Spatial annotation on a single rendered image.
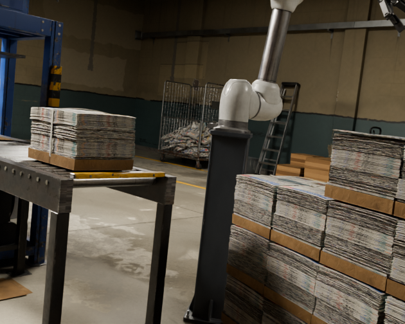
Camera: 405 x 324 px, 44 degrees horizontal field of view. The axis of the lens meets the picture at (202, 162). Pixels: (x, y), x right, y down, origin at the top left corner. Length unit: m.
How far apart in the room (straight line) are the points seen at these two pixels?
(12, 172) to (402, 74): 7.63
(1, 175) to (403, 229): 1.52
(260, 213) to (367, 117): 7.17
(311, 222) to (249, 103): 0.92
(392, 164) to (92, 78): 11.13
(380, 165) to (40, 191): 1.17
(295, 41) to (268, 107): 7.47
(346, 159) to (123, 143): 0.91
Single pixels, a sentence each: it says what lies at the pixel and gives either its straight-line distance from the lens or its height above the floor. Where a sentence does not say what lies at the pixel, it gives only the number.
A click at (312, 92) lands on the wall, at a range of 9.72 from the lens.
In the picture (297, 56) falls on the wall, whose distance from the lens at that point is 10.01.
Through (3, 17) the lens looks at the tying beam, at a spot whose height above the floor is 1.50.
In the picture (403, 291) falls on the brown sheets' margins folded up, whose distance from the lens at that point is 1.58.
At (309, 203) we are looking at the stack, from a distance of 1.84.
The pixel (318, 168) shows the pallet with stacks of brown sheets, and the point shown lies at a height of 0.41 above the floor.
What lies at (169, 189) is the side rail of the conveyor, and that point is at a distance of 2.10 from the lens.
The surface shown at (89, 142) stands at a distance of 1.99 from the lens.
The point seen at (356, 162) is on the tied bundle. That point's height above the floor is 0.97.
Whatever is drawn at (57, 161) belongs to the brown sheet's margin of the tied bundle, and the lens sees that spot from 2.08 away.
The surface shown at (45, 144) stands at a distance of 2.18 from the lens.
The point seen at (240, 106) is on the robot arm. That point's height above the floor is 1.13.
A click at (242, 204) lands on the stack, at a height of 0.70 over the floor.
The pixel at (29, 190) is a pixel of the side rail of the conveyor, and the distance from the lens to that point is 1.97.
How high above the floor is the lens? 1.07
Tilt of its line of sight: 5 degrees down
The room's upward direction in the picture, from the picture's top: 6 degrees clockwise
